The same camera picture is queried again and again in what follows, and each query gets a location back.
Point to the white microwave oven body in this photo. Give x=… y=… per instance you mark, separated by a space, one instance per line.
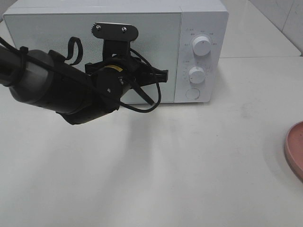
x=197 y=17

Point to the white timer knob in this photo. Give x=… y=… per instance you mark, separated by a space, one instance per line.
x=196 y=75

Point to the pink round plate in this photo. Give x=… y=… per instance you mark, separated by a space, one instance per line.
x=294 y=149

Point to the round white door button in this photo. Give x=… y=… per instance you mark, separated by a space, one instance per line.
x=193 y=94

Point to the upper white power knob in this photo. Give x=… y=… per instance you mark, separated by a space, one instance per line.
x=201 y=45

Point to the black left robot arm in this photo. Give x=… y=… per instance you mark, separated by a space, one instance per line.
x=51 y=81

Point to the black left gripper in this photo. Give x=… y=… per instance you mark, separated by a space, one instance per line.
x=120 y=54

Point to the white microwave door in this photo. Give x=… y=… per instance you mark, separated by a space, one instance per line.
x=157 y=41

